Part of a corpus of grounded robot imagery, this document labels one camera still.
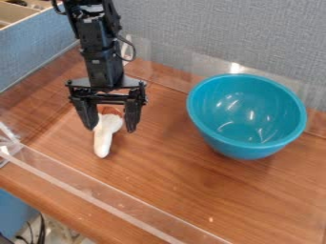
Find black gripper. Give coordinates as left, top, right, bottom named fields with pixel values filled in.
left=66, top=48, right=149, bottom=132

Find wooden shelf unit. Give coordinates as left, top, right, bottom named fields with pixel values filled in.
left=0, top=0, right=52, bottom=31

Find clear acrylic barrier frame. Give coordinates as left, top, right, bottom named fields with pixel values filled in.
left=0, top=38, right=326, bottom=244

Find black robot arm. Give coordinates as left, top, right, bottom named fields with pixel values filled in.
left=50, top=0, right=149, bottom=132

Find black floor cables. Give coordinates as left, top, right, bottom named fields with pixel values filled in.
left=0, top=213, right=48, bottom=244

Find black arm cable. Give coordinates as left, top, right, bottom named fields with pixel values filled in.
left=114, top=33, right=138, bottom=63

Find blue plastic bowl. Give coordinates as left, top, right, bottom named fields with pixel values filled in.
left=186, top=73, right=308, bottom=160

